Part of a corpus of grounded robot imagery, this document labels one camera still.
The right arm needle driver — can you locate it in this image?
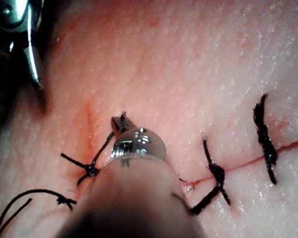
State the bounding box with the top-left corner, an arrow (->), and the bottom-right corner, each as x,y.
0,0 -> 46,50

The black thread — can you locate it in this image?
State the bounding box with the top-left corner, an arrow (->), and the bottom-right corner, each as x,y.
0,189 -> 77,238

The left arm needle driver jaw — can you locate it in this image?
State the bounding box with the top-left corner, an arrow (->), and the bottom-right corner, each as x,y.
111,116 -> 124,137
122,119 -> 138,134

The tissue pad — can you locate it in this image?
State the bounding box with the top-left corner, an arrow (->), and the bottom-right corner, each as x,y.
0,0 -> 298,238

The right arm needle driver jaw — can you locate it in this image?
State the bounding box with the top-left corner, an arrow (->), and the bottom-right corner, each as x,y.
23,45 -> 45,91
0,48 -> 11,100

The left arm needle driver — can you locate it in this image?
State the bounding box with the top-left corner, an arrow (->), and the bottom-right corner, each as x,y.
110,127 -> 167,164

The black stitching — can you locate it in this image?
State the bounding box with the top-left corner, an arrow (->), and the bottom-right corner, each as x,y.
60,93 -> 279,216

